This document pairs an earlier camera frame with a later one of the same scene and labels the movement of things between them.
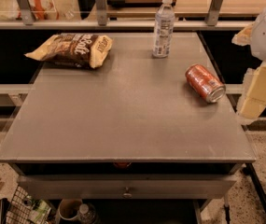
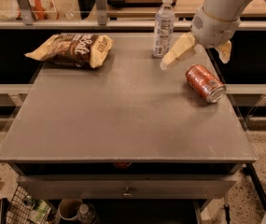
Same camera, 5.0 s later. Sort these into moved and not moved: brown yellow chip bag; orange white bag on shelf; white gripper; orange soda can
Moved: white gripper
Not moved: orange white bag on shelf; brown yellow chip bag; orange soda can
